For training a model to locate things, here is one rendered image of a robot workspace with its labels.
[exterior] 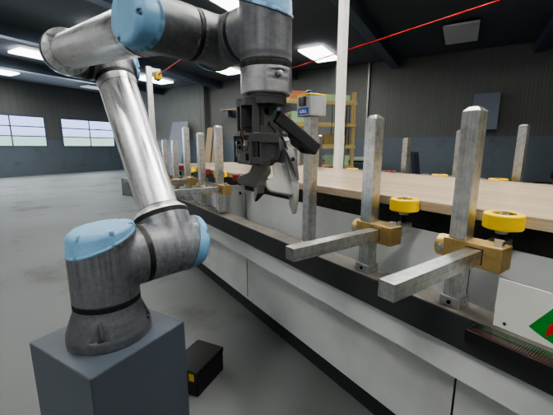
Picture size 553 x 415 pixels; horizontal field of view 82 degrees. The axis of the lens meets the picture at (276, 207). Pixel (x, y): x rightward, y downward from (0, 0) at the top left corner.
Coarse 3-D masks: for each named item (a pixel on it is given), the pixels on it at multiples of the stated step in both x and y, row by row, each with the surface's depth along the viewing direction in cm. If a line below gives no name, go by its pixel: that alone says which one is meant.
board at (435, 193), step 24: (240, 168) 228; (336, 168) 228; (336, 192) 120; (360, 192) 110; (384, 192) 109; (408, 192) 109; (432, 192) 109; (480, 192) 109; (504, 192) 109; (528, 192) 109; (552, 192) 109; (480, 216) 79; (528, 216) 71; (552, 216) 71
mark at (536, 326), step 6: (552, 312) 56; (540, 318) 58; (546, 318) 57; (552, 318) 56; (534, 324) 58; (540, 324) 58; (546, 324) 57; (534, 330) 58; (540, 330) 58; (546, 330) 57; (552, 336) 56; (552, 342) 56
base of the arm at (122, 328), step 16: (128, 304) 75; (144, 304) 81; (80, 320) 71; (96, 320) 71; (112, 320) 72; (128, 320) 74; (144, 320) 78; (80, 336) 70; (96, 336) 71; (112, 336) 71; (128, 336) 73; (80, 352) 70; (96, 352) 70
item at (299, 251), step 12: (372, 228) 86; (408, 228) 92; (312, 240) 75; (324, 240) 75; (336, 240) 76; (348, 240) 78; (360, 240) 81; (372, 240) 84; (288, 252) 70; (300, 252) 70; (312, 252) 72; (324, 252) 74
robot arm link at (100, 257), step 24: (72, 240) 68; (96, 240) 68; (120, 240) 71; (144, 240) 77; (72, 264) 69; (96, 264) 69; (120, 264) 72; (144, 264) 76; (72, 288) 70; (96, 288) 70; (120, 288) 72
